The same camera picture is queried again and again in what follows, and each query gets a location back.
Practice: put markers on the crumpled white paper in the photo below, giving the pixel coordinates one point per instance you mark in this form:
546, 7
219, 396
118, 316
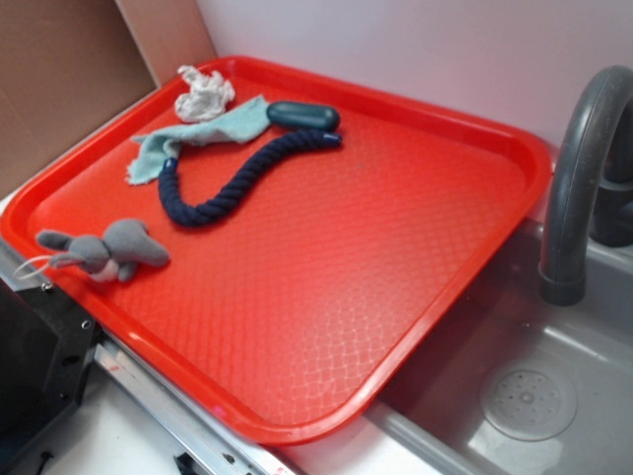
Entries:
207, 98

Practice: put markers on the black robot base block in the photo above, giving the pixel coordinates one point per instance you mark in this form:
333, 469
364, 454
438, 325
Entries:
47, 346

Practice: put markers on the brown cardboard panel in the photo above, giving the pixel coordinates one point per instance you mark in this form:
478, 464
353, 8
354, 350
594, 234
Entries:
69, 67

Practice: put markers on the dark teal oval case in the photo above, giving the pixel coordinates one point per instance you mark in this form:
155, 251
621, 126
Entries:
296, 115

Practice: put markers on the grey plush bunny toy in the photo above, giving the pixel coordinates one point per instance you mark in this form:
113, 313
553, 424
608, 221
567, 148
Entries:
114, 256

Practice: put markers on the aluminium rail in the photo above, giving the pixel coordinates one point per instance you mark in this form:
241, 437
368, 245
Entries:
132, 421

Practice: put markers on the grey plastic sink basin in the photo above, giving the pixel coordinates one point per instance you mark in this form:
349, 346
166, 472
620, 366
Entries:
507, 383

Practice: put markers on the grey plastic faucet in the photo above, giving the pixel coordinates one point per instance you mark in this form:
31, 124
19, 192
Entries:
591, 191

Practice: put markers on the light blue cloth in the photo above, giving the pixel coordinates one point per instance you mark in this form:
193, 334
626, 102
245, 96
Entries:
240, 125

